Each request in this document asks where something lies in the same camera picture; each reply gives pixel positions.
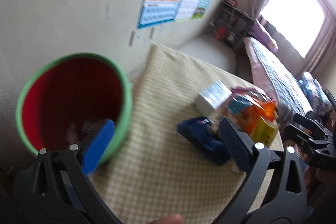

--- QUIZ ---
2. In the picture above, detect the white double wall socket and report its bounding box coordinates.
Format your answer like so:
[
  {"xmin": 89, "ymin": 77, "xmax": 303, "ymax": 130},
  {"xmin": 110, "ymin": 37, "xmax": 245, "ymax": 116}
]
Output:
[{"xmin": 149, "ymin": 24, "xmax": 165, "ymax": 40}]

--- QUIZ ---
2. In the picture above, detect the white single wall outlet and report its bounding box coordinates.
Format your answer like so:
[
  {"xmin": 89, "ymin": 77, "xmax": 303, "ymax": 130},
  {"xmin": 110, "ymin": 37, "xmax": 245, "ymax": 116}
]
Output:
[{"xmin": 129, "ymin": 30, "xmax": 136, "ymax": 47}]

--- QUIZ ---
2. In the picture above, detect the red bin with green rim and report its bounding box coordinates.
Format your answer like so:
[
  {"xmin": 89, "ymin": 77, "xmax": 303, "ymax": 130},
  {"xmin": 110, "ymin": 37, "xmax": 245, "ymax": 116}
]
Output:
[{"xmin": 15, "ymin": 53, "xmax": 132, "ymax": 164}]

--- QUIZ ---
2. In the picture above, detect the blue floral pillow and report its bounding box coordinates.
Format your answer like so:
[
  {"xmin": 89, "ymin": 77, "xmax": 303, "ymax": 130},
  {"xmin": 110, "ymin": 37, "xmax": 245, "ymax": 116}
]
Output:
[{"xmin": 299, "ymin": 71, "xmax": 328, "ymax": 115}]

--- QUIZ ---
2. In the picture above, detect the bed with plaid quilt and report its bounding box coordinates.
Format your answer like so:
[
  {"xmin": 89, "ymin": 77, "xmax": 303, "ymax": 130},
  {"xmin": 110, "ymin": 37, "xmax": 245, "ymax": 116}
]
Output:
[{"xmin": 244, "ymin": 36, "xmax": 318, "ymax": 123}]

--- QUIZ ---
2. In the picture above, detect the pink pillow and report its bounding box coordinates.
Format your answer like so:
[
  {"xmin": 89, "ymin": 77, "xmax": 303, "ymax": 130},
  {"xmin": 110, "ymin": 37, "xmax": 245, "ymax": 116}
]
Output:
[{"xmin": 251, "ymin": 19, "xmax": 278, "ymax": 53}]

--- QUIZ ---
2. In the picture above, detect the white blue milk carton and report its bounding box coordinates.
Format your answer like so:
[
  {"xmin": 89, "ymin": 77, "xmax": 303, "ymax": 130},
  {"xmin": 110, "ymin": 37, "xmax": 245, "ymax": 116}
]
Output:
[{"xmin": 193, "ymin": 80, "xmax": 232, "ymax": 117}]

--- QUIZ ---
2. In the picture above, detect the orange plastic bag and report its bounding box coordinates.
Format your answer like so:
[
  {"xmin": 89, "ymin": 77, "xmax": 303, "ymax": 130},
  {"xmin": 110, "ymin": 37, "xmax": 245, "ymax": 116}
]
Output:
[{"xmin": 228, "ymin": 97, "xmax": 276, "ymax": 135}]

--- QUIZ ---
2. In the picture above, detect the checkered beige table cushion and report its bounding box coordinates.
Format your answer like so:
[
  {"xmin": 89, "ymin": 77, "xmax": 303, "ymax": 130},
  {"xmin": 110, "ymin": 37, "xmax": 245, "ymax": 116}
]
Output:
[{"xmin": 88, "ymin": 42, "xmax": 284, "ymax": 224}]

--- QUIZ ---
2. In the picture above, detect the person's right hand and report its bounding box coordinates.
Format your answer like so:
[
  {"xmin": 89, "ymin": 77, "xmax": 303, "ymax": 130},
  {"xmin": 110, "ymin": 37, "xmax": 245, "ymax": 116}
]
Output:
[{"xmin": 295, "ymin": 145, "xmax": 335, "ymax": 194}]

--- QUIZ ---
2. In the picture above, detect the dark shelf unit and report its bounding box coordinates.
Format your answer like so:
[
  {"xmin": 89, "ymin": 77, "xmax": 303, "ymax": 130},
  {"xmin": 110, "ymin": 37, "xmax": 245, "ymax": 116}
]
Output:
[{"xmin": 206, "ymin": 1, "xmax": 254, "ymax": 51}]

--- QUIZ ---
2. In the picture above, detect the dark blue snack bag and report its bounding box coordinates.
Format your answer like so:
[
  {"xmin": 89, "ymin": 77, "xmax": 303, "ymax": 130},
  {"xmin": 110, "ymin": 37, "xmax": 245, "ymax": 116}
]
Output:
[{"xmin": 176, "ymin": 117, "xmax": 231, "ymax": 166}]

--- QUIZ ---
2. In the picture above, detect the small red bucket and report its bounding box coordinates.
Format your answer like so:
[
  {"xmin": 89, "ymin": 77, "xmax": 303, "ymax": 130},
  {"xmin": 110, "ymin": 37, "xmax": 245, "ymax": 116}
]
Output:
[{"xmin": 214, "ymin": 26, "xmax": 227, "ymax": 41}]

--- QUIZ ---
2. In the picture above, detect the pink purple snack bag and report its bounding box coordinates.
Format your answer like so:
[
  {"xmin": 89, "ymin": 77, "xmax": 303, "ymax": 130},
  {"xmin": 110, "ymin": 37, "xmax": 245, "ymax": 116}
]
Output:
[{"xmin": 231, "ymin": 86, "xmax": 271, "ymax": 102}]

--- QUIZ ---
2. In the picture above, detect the yellow white snack bag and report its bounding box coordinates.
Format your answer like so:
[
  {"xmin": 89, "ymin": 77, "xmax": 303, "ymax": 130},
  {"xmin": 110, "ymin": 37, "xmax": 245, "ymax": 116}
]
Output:
[{"xmin": 249, "ymin": 117, "xmax": 278, "ymax": 147}]

